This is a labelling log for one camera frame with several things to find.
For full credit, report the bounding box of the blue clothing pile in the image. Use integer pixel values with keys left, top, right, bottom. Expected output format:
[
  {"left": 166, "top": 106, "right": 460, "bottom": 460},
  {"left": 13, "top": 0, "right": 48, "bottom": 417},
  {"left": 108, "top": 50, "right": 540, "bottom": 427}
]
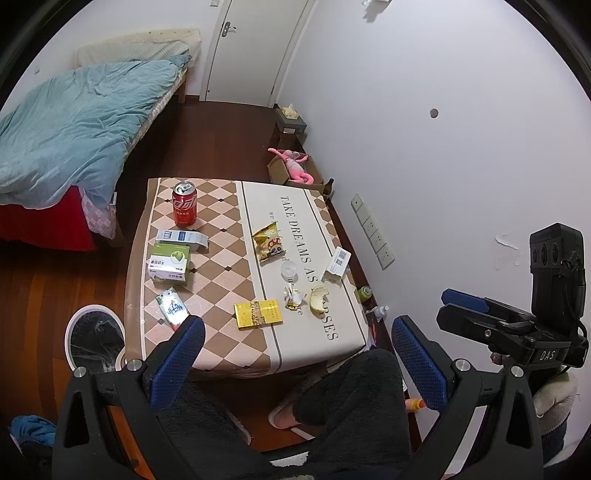
[{"left": 9, "top": 415, "right": 56, "bottom": 447}]

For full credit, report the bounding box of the red cola can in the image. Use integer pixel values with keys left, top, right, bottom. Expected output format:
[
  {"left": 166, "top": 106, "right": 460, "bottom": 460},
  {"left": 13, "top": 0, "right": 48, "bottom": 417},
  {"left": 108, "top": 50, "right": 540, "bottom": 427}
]
[{"left": 172, "top": 181, "right": 197, "bottom": 228}]

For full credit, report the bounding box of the pink slipper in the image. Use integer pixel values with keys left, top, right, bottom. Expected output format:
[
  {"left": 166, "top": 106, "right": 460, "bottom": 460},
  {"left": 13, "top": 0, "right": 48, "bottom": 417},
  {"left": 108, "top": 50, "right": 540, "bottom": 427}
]
[{"left": 267, "top": 399, "right": 315, "bottom": 440}]

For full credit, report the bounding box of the white wall socket strip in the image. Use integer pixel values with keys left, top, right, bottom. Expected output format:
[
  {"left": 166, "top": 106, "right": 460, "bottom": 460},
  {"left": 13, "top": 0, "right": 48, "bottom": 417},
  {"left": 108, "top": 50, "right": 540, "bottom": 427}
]
[{"left": 351, "top": 193, "right": 394, "bottom": 270}]

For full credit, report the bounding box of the orange bottle cap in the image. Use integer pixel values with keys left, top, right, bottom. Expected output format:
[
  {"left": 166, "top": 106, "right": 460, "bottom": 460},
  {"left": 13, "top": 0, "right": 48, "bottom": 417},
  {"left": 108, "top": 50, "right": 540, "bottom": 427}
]
[{"left": 405, "top": 398, "right": 426, "bottom": 412}]

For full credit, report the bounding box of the white round trash bin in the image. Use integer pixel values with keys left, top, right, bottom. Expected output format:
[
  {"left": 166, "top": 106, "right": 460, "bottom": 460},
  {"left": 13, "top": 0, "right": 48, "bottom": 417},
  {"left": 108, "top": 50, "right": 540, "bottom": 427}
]
[{"left": 64, "top": 304, "right": 125, "bottom": 373}]

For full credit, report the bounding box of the white bottle on floor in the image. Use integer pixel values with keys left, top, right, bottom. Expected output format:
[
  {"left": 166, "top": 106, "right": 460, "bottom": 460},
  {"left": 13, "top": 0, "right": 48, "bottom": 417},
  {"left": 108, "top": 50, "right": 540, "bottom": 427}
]
[{"left": 368, "top": 305, "right": 390, "bottom": 322}]

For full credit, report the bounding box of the red bed sheet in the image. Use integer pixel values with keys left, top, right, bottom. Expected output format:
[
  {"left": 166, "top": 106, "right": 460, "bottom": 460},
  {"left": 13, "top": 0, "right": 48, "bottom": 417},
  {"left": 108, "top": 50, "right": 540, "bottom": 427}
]
[{"left": 0, "top": 186, "right": 97, "bottom": 252}]

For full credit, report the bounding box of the checkered tablecloth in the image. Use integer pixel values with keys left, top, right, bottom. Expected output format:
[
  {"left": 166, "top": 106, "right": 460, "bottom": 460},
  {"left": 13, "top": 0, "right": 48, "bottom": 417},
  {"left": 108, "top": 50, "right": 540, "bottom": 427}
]
[{"left": 123, "top": 177, "right": 371, "bottom": 380}]

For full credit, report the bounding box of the white door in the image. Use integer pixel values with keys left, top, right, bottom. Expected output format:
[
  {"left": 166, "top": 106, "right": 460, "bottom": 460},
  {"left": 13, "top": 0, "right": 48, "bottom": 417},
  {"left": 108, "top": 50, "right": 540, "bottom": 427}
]
[{"left": 200, "top": 0, "right": 315, "bottom": 107}]

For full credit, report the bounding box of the yellow snack bag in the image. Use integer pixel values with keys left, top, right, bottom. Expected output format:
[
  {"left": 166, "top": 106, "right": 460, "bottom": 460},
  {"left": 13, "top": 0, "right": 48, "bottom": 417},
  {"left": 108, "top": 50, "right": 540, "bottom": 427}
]
[{"left": 252, "top": 222, "right": 286, "bottom": 263}]

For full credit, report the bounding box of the white blue carton box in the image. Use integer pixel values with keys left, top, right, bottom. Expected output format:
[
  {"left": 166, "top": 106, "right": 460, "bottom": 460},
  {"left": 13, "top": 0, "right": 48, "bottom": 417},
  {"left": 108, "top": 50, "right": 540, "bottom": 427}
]
[{"left": 156, "top": 230, "right": 208, "bottom": 251}]

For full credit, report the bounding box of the brown cardboard box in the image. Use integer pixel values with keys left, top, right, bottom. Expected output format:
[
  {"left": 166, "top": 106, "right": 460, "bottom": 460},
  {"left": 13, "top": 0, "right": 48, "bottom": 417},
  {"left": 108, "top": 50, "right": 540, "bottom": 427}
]
[{"left": 267, "top": 148, "right": 334, "bottom": 197}]

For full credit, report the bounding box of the green white milk carton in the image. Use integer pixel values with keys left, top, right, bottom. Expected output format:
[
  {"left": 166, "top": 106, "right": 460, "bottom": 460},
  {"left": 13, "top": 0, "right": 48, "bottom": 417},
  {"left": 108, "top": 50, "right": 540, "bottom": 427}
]
[{"left": 155, "top": 287, "right": 189, "bottom": 330}]

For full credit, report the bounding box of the tissue box on stool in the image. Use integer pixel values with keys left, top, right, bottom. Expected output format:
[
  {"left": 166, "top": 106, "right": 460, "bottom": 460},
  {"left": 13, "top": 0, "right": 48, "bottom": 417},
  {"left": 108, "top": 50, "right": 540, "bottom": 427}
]
[{"left": 271, "top": 104, "right": 307, "bottom": 150}]

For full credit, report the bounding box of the light blue duvet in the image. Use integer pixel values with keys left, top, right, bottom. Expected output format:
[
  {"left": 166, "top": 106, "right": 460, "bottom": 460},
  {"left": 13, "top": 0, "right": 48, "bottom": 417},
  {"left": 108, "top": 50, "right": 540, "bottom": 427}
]
[{"left": 1, "top": 55, "right": 189, "bottom": 209}]

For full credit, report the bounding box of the checkered pillow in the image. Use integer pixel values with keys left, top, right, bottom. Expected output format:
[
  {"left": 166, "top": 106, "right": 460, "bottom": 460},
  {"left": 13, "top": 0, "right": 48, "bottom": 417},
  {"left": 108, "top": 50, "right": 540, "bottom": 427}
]
[{"left": 79, "top": 188, "right": 117, "bottom": 240}]

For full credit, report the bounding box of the black fleece trouser leg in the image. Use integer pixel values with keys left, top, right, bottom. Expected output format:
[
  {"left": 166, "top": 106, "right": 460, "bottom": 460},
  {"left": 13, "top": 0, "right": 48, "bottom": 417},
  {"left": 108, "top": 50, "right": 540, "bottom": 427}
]
[{"left": 158, "top": 349, "right": 412, "bottom": 479}]

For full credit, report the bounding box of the black camera box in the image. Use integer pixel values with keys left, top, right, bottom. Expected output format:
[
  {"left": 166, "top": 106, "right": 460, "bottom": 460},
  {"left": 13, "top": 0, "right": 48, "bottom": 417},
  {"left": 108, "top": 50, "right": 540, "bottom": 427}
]
[{"left": 530, "top": 223, "right": 586, "bottom": 324}]

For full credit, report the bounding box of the green bottle on floor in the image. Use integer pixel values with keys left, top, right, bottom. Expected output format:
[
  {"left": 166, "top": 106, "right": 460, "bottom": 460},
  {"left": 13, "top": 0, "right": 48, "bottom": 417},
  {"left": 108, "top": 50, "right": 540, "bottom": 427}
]
[{"left": 356, "top": 285, "right": 373, "bottom": 303}]

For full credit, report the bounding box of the yellow fruit peel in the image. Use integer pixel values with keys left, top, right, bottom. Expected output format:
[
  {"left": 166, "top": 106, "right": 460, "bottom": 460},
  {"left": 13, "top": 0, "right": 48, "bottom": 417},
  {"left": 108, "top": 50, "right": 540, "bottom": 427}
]
[{"left": 308, "top": 285, "right": 329, "bottom": 317}]

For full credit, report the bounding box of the green white medicine box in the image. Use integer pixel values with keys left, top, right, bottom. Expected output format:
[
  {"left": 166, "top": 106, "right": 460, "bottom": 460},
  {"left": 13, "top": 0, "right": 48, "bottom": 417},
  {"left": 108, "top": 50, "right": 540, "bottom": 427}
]
[{"left": 147, "top": 243, "right": 190, "bottom": 284}]

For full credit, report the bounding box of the cream pillow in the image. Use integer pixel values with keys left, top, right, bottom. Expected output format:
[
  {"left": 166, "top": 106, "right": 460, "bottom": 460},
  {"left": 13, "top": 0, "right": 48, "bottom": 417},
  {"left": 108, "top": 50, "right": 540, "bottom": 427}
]
[{"left": 76, "top": 28, "right": 201, "bottom": 67}]

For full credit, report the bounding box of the clear plastic cup lid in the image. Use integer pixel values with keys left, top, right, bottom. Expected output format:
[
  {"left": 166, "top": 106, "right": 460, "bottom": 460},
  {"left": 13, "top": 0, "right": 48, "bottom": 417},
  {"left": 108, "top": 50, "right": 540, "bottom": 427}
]
[{"left": 280, "top": 260, "right": 297, "bottom": 283}]

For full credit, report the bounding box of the pink plush toy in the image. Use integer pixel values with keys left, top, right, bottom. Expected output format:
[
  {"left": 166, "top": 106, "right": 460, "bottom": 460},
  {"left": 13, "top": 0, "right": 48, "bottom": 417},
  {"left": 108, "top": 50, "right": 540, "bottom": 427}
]
[{"left": 267, "top": 148, "right": 315, "bottom": 185}]

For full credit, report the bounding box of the white barcode box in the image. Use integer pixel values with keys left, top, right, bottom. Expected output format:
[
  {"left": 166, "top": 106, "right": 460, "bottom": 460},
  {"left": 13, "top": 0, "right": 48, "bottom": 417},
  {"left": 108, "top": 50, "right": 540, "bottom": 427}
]
[{"left": 322, "top": 246, "right": 352, "bottom": 281}]

